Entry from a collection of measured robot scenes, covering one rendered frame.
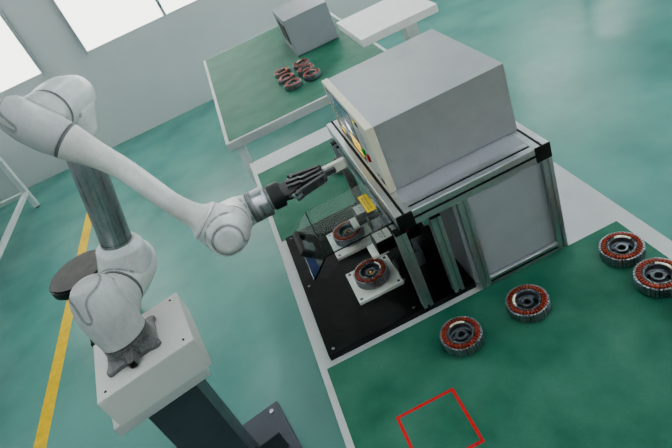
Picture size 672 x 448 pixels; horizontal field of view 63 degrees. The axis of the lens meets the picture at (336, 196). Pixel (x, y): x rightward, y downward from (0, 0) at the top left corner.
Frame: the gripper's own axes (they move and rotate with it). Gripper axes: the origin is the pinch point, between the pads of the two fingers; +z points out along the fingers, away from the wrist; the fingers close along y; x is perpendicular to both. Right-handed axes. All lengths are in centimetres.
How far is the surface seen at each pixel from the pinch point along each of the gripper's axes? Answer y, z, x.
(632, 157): -77, 152, -119
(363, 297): 9.8, -9.0, -40.0
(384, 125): 14.2, 14.5, 12.4
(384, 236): 5.2, 4.8, -26.2
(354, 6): -469, 127, -95
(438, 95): 14.2, 30.0, 13.2
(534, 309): 43, 29, -40
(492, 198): 24.1, 32.8, -16.0
